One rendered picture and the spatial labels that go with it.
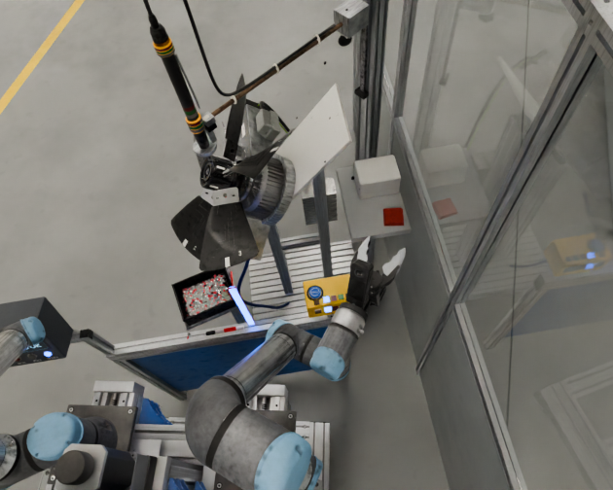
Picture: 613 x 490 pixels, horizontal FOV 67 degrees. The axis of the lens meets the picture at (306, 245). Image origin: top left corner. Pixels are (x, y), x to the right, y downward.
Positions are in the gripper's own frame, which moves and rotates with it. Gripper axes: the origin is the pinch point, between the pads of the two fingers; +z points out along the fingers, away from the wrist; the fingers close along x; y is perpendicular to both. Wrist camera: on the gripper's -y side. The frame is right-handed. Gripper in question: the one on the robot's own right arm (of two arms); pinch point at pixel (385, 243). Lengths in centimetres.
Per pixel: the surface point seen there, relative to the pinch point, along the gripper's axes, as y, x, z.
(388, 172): 46, -26, 57
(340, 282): 36.3, -18.9, 0.7
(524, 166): -23.6, 25.3, 13.3
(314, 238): 81, -57, 35
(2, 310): 9, -100, -59
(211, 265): 24, -57, -15
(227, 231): 20, -57, -3
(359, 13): -16, -36, 65
